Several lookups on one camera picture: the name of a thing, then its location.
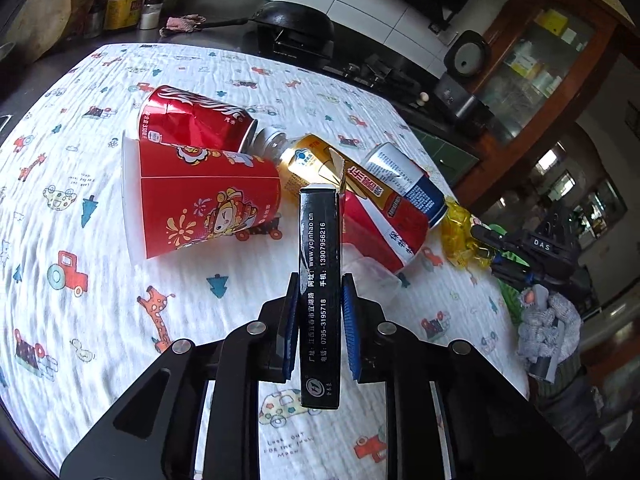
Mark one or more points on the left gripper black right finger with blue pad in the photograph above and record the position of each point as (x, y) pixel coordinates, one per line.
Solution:
(449, 412)

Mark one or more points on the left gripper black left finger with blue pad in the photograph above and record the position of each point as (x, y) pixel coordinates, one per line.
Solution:
(151, 431)

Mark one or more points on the red plastic cartoon cup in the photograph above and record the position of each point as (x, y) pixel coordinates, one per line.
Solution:
(175, 196)

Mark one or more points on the black cigarette box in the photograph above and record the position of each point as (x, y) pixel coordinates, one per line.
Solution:
(320, 295)

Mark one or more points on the grey knitted glove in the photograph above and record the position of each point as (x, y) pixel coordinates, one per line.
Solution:
(549, 332)

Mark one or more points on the yellow plastic wrapper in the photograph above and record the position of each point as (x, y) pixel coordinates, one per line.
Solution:
(460, 248)

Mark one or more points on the clear plastic cup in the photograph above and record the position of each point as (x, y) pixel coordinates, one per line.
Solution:
(372, 280)

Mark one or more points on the gold and red carton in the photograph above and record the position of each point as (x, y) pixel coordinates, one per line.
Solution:
(377, 220)

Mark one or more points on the blue white drink can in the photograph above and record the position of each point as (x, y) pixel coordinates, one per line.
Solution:
(390, 165)

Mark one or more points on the red cola can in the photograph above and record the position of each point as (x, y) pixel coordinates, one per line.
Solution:
(179, 117)

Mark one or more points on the black rice cooker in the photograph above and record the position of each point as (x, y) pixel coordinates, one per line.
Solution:
(464, 61)

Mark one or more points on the wooden glass cabinet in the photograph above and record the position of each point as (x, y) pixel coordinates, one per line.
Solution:
(548, 59)

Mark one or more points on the black gas stove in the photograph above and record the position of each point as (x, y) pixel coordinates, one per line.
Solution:
(359, 60)

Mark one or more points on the pink rag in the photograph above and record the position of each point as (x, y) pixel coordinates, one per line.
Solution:
(182, 25)

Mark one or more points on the yellow tin utensil holder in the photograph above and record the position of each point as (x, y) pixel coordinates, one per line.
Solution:
(120, 14)

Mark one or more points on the round wooden cutting board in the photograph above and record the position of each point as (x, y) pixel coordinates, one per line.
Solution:
(42, 24)

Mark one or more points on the white salt shaker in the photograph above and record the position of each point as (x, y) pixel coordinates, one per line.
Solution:
(150, 15)

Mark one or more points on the black wok pan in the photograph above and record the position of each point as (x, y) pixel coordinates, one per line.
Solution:
(310, 22)

